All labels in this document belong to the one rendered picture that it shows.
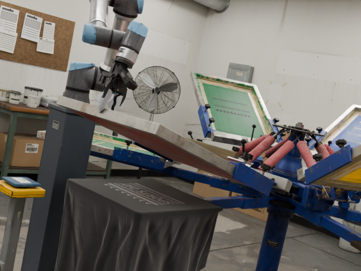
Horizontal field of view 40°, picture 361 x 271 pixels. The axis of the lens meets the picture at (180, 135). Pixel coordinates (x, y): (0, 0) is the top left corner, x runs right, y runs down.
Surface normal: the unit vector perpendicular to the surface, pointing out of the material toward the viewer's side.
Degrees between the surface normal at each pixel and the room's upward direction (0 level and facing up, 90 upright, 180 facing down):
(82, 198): 91
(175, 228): 95
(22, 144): 83
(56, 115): 90
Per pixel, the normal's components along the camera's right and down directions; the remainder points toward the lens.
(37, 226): -0.73, -0.09
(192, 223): 0.70, 0.29
